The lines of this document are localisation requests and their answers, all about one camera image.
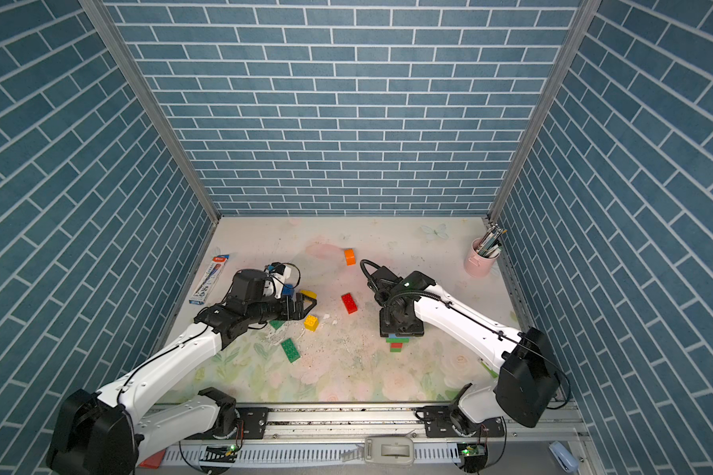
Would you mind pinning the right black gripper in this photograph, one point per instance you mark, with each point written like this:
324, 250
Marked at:
384, 326

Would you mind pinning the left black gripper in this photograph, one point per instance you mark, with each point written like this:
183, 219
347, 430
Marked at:
298, 313

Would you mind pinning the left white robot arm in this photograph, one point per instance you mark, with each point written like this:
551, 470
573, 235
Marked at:
112, 429

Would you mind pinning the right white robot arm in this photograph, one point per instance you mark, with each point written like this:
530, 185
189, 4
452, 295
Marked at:
528, 376

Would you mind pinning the yellow curved lego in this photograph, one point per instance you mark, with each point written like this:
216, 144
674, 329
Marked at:
309, 294

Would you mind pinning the yellow square lego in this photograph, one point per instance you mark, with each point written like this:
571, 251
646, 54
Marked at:
311, 323

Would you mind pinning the red long lego brick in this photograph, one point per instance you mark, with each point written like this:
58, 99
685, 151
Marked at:
349, 303

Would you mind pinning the orange half-round lego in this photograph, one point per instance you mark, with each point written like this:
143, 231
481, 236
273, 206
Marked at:
350, 257

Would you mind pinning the pen package box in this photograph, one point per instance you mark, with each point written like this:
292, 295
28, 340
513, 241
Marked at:
206, 283

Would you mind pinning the pink pen cup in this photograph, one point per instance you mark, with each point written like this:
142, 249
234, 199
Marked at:
477, 266

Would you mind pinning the pens in cup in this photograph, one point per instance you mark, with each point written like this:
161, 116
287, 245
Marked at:
490, 244

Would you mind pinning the light blue object corner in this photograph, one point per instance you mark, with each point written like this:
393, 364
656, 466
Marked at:
566, 461

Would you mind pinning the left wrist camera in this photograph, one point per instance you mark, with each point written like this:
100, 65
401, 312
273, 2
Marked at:
276, 275

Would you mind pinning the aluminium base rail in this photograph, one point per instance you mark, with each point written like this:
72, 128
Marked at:
302, 435

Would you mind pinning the grey clamp handle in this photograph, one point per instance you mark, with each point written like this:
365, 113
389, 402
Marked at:
383, 450

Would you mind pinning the red tool on rail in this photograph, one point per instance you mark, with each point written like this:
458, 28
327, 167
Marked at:
154, 461

